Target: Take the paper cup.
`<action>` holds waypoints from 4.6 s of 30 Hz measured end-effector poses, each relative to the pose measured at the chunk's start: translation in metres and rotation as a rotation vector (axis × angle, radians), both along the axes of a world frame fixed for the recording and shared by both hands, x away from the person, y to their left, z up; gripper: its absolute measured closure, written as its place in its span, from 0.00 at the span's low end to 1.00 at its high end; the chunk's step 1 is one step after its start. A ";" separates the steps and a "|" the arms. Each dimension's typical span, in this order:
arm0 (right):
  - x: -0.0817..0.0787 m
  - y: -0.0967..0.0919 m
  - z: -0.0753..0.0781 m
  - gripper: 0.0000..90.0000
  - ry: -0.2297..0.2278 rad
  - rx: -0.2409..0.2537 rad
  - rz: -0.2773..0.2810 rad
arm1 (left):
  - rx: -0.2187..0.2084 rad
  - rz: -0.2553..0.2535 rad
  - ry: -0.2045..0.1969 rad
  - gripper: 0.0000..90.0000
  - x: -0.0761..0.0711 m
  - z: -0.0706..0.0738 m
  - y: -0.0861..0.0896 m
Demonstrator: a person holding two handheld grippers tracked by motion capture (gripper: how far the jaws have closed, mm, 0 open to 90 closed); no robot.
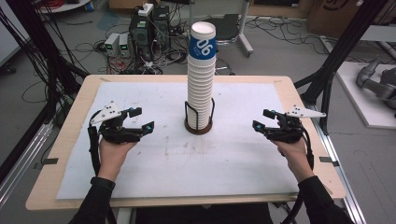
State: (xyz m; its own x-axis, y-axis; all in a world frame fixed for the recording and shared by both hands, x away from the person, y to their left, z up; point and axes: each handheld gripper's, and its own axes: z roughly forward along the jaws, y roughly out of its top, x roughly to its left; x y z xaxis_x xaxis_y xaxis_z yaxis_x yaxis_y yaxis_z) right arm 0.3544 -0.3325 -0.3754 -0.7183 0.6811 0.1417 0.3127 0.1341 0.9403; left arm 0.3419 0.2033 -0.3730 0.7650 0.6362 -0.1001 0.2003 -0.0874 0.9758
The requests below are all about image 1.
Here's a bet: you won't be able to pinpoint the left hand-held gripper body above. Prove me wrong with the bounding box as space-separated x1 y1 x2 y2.
89 101 148 145

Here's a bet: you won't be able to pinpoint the white foam mat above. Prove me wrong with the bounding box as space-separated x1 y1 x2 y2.
55 81 301 201

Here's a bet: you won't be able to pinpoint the black round stool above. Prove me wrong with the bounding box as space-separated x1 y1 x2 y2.
205 13 241 45

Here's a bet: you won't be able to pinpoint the round white table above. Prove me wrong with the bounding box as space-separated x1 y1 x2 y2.
36 0 92 14

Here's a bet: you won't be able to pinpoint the right hand-held gripper cable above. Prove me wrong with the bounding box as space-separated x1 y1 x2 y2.
279 125 316 224

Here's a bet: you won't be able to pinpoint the tangle of floor cables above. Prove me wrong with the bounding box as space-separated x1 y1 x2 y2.
92 18 191 76

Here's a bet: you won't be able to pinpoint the white metal stand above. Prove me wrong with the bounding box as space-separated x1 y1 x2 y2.
235 0 255 59

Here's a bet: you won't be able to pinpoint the white power strip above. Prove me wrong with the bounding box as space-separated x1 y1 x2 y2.
137 2 155 18

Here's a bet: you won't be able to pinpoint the black floor cables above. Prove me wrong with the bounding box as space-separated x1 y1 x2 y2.
244 16 332 56

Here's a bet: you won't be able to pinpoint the person's left hand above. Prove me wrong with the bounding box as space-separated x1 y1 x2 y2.
97 137 138 183

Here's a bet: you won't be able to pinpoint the black frame post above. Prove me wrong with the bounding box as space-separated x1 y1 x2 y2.
5 0 90 129
293 0 390 135

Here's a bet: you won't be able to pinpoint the black wire cup holder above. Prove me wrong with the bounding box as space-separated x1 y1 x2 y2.
183 97 217 136

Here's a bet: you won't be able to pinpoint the hand-held gripper cable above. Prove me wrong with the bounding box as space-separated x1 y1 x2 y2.
279 125 316 224
87 110 102 175

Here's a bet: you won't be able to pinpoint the stack of white paper cups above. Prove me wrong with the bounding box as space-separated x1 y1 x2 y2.
186 55 217 131

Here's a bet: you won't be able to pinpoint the grey bench power supply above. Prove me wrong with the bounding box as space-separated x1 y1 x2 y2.
104 32 121 58
118 33 132 58

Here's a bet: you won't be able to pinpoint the black computer tower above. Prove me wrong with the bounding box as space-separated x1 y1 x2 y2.
128 5 171 62

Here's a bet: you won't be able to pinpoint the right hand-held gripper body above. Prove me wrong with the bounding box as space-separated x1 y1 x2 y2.
263 105 327 145

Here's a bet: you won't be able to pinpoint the cardboard box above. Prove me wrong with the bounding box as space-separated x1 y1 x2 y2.
305 0 367 39

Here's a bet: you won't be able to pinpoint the left hand-held gripper cable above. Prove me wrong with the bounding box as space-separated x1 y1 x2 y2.
87 110 102 175

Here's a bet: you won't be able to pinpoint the person's right hand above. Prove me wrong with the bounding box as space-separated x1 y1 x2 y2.
271 137 316 184

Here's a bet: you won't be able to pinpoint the aluminium rail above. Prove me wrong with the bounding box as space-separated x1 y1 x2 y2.
306 102 368 224
0 120 54 208

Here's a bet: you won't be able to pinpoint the white floor board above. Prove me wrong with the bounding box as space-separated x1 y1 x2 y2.
335 60 396 131

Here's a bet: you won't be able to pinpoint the person's dark clothing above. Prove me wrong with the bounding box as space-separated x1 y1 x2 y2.
134 203 276 224

